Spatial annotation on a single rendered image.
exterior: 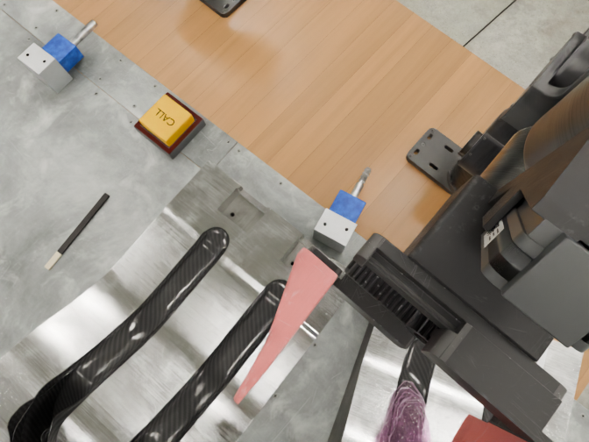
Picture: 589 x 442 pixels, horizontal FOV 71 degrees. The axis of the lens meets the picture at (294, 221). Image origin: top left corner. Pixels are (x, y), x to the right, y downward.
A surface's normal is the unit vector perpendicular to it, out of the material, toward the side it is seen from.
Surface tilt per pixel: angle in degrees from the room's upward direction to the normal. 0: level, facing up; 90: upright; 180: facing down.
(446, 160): 0
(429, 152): 0
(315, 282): 22
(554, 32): 0
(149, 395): 28
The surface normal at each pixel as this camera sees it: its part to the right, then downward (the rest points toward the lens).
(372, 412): 0.17, -0.65
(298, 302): -0.26, 0.03
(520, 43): -0.01, -0.26
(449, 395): 0.08, -0.47
